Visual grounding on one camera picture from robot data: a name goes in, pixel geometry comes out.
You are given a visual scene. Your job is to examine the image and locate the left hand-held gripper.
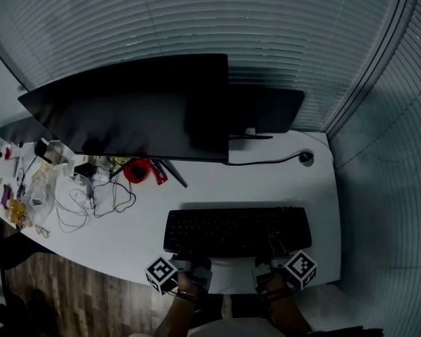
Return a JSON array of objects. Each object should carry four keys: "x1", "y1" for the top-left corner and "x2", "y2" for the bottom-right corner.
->
[{"x1": 145, "y1": 244, "x2": 213, "y2": 296}]

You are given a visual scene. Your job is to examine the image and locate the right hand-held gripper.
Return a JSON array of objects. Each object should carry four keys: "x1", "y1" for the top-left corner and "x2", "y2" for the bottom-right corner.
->
[{"x1": 251, "y1": 230, "x2": 319, "y2": 293}]

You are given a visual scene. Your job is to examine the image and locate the black keyboard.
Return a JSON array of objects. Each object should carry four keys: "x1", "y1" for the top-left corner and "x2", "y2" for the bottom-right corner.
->
[{"x1": 162, "y1": 206, "x2": 313, "y2": 259}]

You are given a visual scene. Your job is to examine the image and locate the person's right forearm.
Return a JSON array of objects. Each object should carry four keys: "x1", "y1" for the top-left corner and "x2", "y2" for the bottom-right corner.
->
[{"x1": 262, "y1": 275, "x2": 314, "y2": 333}]

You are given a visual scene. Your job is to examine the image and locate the person's left forearm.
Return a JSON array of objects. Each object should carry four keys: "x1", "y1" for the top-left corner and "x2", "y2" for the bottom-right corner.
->
[{"x1": 153, "y1": 272, "x2": 205, "y2": 337}]

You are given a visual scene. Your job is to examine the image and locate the white desk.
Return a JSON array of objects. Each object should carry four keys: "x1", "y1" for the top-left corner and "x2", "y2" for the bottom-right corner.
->
[{"x1": 0, "y1": 129, "x2": 340, "y2": 295}]

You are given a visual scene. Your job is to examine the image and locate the red snack packet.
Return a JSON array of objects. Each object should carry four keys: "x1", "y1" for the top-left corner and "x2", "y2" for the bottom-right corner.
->
[{"x1": 149, "y1": 159, "x2": 170, "y2": 187}]

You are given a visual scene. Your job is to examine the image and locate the person's light shirt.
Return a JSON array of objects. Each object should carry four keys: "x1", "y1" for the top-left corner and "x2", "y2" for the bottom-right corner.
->
[{"x1": 128, "y1": 315, "x2": 385, "y2": 337}]

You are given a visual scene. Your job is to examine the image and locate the red plastic cup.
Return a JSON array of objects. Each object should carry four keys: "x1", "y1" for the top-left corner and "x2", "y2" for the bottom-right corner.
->
[{"x1": 123, "y1": 157, "x2": 152, "y2": 185}]

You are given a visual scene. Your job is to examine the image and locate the black power adapter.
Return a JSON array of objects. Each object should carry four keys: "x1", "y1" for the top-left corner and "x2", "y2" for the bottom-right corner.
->
[{"x1": 73, "y1": 162, "x2": 96, "y2": 179}]

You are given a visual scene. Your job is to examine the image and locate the black monitor with rounded corners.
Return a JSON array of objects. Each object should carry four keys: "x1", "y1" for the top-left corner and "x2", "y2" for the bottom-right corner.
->
[{"x1": 227, "y1": 84, "x2": 306, "y2": 135}]

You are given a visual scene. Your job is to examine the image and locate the clear eyeglasses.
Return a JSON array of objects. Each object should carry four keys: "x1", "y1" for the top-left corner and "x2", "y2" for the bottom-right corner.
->
[{"x1": 34, "y1": 224, "x2": 53, "y2": 239}]

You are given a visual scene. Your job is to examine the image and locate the large black monitor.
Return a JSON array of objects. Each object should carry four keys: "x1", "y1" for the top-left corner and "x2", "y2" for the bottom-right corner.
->
[{"x1": 18, "y1": 53, "x2": 230, "y2": 164}]

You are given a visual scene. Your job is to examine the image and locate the clear plastic bag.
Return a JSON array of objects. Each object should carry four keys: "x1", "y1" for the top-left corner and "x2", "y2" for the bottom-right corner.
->
[{"x1": 20, "y1": 162, "x2": 68, "y2": 228}]

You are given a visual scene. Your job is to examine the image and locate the clear plastic container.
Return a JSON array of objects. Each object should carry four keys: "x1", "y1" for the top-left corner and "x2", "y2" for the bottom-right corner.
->
[{"x1": 46, "y1": 140, "x2": 75, "y2": 168}]

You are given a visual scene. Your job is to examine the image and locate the yellow snack packet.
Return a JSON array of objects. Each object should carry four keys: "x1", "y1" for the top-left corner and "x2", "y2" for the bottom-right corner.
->
[{"x1": 6, "y1": 198, "x2": 27, "y2": 225}]

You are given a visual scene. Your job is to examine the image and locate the black office chair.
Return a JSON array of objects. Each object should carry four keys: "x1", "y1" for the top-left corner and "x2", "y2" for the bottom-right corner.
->
[{"x1": 0, "y1": 237, "x2": 55, "y2": 337}]

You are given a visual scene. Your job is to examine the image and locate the purple packet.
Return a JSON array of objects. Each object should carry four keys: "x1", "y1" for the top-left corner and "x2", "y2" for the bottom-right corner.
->
[{"x1": 0, "y1": 184, "x2": 14, "y2": 211}]

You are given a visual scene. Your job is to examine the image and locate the small black monitor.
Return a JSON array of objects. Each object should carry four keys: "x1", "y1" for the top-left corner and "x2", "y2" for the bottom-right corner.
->
[{"x1": 0, "y1": 115, "x2": 59, "y2": 144}]

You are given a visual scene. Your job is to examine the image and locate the grey window blinds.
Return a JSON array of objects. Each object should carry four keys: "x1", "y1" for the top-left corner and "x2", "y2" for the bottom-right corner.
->
[{"x1": 0, "y1": 0, "x2": 421, "y2": 337}]

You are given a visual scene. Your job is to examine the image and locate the dark left wrist bracelet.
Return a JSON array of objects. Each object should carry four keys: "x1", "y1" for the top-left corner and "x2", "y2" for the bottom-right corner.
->
[{"x1": 176, "y1": 288, "x2": 199, "y2": 301}]

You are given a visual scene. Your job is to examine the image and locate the thin black cable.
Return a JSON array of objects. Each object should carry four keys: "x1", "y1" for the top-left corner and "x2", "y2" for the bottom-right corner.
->
[{"x1": 90, "y1": 166, "x2": 137, "y2": 219}]

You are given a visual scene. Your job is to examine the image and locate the black monitor cable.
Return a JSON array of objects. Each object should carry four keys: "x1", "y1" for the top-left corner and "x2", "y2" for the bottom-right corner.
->
[{"x1": 226, "y1": 150, "x2": 310, "y2": 167}]

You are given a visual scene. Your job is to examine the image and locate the grey desk cable grommet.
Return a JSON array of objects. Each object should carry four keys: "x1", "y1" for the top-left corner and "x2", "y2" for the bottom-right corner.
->
[{"x1": 298, "y1": 149, "x2": 315, "y2": 167}]

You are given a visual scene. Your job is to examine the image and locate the white cable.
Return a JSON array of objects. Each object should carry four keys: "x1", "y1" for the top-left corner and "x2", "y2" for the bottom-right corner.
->
[{"x1": 53, "y1": 173, "x2": 96, "y2": 234}]

